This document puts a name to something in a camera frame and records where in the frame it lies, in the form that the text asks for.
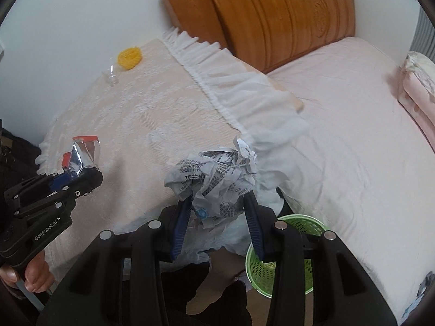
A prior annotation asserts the silver red foil wrapper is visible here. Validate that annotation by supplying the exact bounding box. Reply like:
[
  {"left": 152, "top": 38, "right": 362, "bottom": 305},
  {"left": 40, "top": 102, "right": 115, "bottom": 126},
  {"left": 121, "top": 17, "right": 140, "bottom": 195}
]
[{"left": 62, "top": 136, "right": 100, "bottom": 177}]

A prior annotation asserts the printed paper ball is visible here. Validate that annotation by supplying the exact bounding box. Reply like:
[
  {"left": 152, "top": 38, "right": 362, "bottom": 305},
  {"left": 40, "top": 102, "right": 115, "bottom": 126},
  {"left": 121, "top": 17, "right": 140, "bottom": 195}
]
[{"left": 164, "top": 137, "right": 257, "bottom": 229}]

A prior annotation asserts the green plastic trash basket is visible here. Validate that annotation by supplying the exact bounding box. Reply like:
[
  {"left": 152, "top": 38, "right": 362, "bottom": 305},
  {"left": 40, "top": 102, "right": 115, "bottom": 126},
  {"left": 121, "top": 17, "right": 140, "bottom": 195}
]
[{"left": 244, "top": 213, "right": 330, "bottom": 300}]

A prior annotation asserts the person left hand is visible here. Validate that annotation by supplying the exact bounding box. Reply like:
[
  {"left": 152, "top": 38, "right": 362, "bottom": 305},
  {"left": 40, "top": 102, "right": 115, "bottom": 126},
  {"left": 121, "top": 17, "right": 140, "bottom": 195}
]
[{"left": 1, "top": 250, "right": 55, "bottom": 293}]

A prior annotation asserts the black clothing pile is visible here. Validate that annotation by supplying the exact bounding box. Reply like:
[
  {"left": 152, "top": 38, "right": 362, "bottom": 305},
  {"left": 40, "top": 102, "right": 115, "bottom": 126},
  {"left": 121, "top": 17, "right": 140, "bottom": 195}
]
[{"left": 0, "top": 123, "right": 41, "bottom": 200}]

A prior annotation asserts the clear plastic cup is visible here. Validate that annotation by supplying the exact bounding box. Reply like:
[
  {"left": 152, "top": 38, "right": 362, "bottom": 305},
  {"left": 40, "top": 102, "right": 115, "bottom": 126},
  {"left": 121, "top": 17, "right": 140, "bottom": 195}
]
[{"left": 102, "top": 64, "right": 119, "bottom": 87}]

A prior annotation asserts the pink bed mattress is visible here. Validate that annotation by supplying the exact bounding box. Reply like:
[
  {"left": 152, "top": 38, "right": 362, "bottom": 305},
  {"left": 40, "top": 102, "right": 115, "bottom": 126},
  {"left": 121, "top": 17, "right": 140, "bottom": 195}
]
[{"left": 271, "top": 37, "right": 434, "bottom": 322}]

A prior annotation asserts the yellow plastic cup liner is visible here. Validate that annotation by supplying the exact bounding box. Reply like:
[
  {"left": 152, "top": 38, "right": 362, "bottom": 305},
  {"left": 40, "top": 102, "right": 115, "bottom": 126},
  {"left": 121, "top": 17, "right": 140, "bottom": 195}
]
[{"left": 117, "top": 46, "right": 142, "bottom": 70}]

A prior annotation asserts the folded pink blanket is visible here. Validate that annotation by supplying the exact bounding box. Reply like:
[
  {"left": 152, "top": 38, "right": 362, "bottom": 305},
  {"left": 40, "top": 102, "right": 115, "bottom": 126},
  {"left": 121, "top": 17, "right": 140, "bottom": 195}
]
[{"left": 397, "top": 52, "right": 435, "bottom": 149}]

